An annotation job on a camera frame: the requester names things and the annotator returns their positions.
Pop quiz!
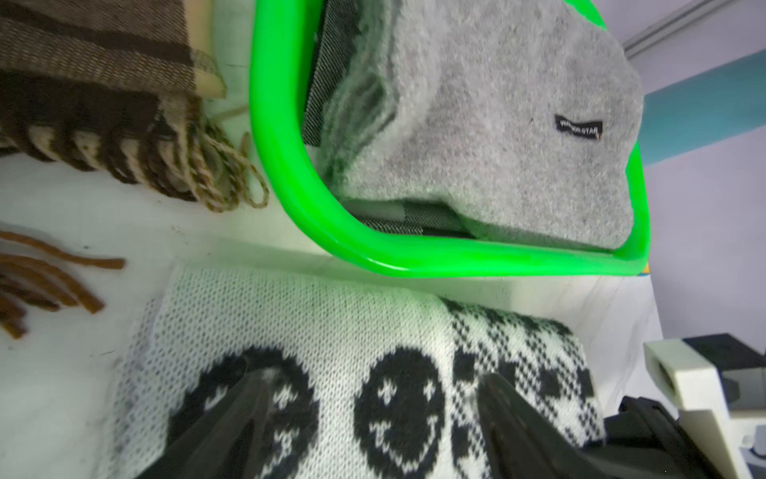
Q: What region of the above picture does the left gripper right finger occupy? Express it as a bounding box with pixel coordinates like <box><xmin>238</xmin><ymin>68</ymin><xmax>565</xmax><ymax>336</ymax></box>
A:
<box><xmin>477</xmin><ymin>373</ymin><xmax>604</xmax><ymax>479</ymax></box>

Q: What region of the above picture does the grey fleece scarf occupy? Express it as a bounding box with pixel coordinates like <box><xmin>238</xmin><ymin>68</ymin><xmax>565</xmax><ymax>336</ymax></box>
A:
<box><xmin>314</xmin><ymin>1</ymin><xmax>644</xmax><ymax>249</ymax></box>

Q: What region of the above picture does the black white checked scarf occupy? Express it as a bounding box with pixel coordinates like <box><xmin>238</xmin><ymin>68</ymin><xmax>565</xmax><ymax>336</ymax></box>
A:
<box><xmin>301</xmin><ymin>0</ymin><xmax>474</xmax><ymax>240</ymax></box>

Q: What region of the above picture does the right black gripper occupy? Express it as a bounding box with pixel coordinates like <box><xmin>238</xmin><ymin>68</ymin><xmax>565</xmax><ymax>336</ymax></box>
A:
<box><xmin>592</xmin><ymin>396</ymin><xmax>721</xmax><ymax>478</ymax></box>

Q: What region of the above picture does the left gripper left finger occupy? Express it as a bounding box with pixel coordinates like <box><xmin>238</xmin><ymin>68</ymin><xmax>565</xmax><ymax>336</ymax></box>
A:
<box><xmin>140</xmin><ymin>368</ymin><xmax>275</xmax><ymax>478</ymax></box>

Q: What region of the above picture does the green plastic basket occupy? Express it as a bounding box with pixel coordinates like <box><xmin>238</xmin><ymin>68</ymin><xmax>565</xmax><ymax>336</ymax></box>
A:
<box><xmin>249</xmin><ymin>0</ymin><xmax>651</xmax><ymax>279</ymax></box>

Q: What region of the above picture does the brown plaid fringed scarf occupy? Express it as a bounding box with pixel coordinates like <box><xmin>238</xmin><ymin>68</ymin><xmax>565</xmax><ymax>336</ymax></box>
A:
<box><xmin>0</xmin><ymin>0</ymin><xmax>271</xmax><ymax>340</ymax></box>

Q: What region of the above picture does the blue vase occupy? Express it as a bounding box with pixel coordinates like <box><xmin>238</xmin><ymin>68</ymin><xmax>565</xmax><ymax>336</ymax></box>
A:
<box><xmin>638</xmin><ymin>51</ymin><xmax>765</xmax><ymax>166</ymax></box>

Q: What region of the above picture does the houndstooth smiley knit scarf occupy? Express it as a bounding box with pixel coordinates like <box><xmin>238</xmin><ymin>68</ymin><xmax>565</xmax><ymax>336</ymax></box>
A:
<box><xmin>97</xmin><ymin>265</ymin><xmax>606</xmax><ymax>478</ymax></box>

